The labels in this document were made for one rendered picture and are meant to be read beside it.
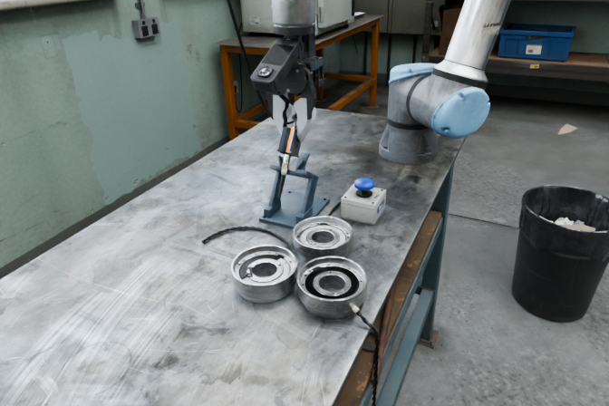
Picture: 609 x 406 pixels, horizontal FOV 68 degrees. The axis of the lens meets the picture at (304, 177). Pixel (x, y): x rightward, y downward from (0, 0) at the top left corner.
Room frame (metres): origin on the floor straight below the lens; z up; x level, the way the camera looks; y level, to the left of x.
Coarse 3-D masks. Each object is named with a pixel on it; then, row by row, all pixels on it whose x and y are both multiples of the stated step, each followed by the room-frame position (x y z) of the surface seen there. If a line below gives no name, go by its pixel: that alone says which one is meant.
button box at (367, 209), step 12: (348, 192) 0.80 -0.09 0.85; (360, 192) 0.79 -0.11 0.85; (372, 192) 0.80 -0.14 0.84; (384, 192) 0.80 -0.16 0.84; (348, 204) 0.77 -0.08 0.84; (360, 204) 0.76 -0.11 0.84; (372, 204) 0.75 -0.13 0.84; (384, 204) 0.80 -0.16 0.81; (348, 216) 0.77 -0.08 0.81; (360, 216) 0.76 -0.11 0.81; (372, 216) 0.75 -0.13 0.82
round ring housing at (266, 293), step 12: (240, 252) 0.61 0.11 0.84; (252, 252) 0.63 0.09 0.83; (264, 252) 0.63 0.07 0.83; (276, 252) 0.63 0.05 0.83; (288, 252) 0.61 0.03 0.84; (252, 264) 0.60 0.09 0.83; (264, 264) 0.60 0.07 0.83; (276, 264) 0.60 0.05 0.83; (288, 264) 0.60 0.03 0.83; (276, 276) 0.56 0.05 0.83; (288, 276) 0.55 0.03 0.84; (240, 288) 0.54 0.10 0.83; (252, 288) 0.53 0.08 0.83; (264, 288) 0.53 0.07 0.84; (276, 288) 0.53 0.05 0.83; (288, 288) 0.55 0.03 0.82; (252, 300) 0.54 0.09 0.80; (264, 300) 0.54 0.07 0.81; (276, 300) 0.54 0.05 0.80
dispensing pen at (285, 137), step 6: (294, 120) 0.83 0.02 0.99; (294, 126) 0.82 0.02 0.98; (282, 132) 0.80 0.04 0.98; (288, 132) 0.80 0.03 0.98; (282, 138) 0.80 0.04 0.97; (288, 138) 0.79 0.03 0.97; (282, 144) 0.79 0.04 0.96; (282, 150) 0.78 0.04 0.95; (288, 156) 0.79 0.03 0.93; (288, 162) 0.79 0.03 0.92; (282, 168) 0.78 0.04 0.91; (282, 174) 0.77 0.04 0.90; (282, 180) 0.77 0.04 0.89
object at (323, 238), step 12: (324, 216) 0.72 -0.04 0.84; (300, 228) 0.70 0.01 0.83; (324, 228) 0.69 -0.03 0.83; (348, 228) 0.68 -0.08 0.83; (300, 240) 0.68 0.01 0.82; (312, 240) 0.66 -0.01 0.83; (324, 240) 0.69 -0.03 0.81; (336, 240) 0.66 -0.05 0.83; (348, 240) 0.64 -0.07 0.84; (300, 252) 0.64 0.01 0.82; (312, 252) 0.62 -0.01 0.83; (324, 252) 0.62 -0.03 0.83; (336, 252) 0.62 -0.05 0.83; (348, 252) 0.64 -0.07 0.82
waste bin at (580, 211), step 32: (544, 192) 1.56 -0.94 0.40; (576, 192) 1.54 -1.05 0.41; (544, 224) 1.32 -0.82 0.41; (608, 224) 1.40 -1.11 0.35; (544, 256) 1.31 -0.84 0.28; (576, 256) 1.25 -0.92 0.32; (608, 256) 1.27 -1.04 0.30; (512, 288) 1.44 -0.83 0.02; (544, 288) 1.30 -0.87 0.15; (576, 288) 1.26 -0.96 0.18
